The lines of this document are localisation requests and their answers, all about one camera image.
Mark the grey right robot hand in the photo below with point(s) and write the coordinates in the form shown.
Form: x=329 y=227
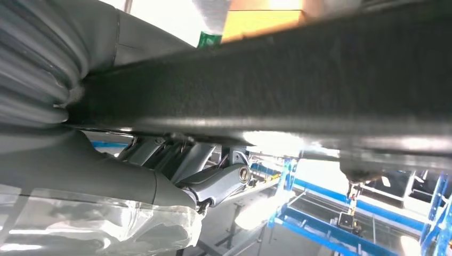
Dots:
x=88 y=176

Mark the steel workbench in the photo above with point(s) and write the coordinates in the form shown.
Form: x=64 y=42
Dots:
x=235 y=222

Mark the blue metal shelf rack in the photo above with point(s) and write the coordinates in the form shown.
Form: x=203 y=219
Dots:
x=317 y=226

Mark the closed cardboard box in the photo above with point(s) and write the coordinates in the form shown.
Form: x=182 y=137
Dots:
x=261 y=23

